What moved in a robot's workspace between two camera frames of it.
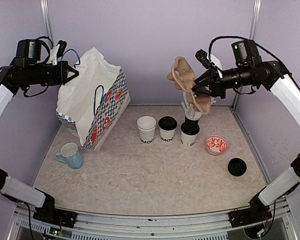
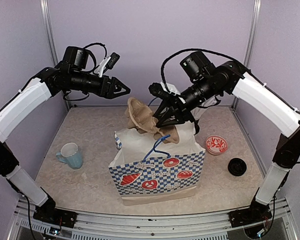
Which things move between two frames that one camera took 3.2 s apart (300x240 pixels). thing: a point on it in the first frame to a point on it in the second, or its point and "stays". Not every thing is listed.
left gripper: [61, 77] to [109, 92]
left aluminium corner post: [47, 19] stays
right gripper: [216, 82] to [177, 107]
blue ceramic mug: [70, 154] stays
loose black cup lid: [237, 167] stays
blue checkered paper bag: [90, 101] to [144, 170]
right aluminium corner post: [255, 18] stays
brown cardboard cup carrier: [183, 75] to [139, 115]
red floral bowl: [216, 145] stays
